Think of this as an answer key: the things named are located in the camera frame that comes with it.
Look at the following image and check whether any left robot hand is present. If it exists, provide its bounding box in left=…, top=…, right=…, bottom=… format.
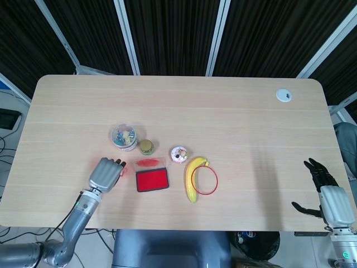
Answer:
left=88, top=157, right=127, bottom=194

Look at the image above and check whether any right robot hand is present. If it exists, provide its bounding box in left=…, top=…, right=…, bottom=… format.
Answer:
left=291, top=157, right=354, bottom=227

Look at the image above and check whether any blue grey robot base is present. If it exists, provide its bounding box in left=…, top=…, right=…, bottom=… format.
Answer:
left=111, top=229, right=233, bottom=268

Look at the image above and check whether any black under-desk control box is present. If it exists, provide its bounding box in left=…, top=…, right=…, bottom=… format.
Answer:
left=293, top=231, right=329, bottom=238

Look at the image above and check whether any clear jar of coloured clips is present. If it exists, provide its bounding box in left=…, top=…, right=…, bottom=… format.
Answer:
left=110, top=124, right=139, bottom=152

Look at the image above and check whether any red ink pad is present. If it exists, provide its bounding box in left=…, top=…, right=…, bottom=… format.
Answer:
left=133, top=157, right=171, bottom=193

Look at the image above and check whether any small jar with gold lid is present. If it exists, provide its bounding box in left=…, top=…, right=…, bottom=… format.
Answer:
left=138, top=139, right=155, bottom=156

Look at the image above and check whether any grey trouser leg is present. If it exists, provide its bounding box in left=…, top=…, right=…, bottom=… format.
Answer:
left=334, top=122, right=357, bottom=181

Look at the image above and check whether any yellow toy banana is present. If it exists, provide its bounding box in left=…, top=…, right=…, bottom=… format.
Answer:
left=185, top=156, right=211, bottom=204

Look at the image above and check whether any black trash bin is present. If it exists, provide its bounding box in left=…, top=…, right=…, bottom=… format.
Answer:
left=233, top=231, right=281, bottom=262

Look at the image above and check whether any blue white panel edge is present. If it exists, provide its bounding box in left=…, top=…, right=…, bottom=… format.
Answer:
left=0, top=71, right=32, bottom=106

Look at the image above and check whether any white partition post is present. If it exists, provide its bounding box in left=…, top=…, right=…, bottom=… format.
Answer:
left=296, top=12, right=357, bottom=79
left=328, top=94, right=357, bottom=132
left=206, top=0, right=231, bottom=76
left=35, top=0, right=115, bottom=76
left=113, top=0, right=141, bottom=76

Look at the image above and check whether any black box with cable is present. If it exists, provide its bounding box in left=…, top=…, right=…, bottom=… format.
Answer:
left=0, top=109, right=22, bottom=130

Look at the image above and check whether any thin red ring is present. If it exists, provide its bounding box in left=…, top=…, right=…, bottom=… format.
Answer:
left=193, top=165, right=219, bottom=196

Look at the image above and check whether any white cable grommet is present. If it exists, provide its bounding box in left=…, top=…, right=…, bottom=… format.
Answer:
left=276, top=88, right=295, bottom=103

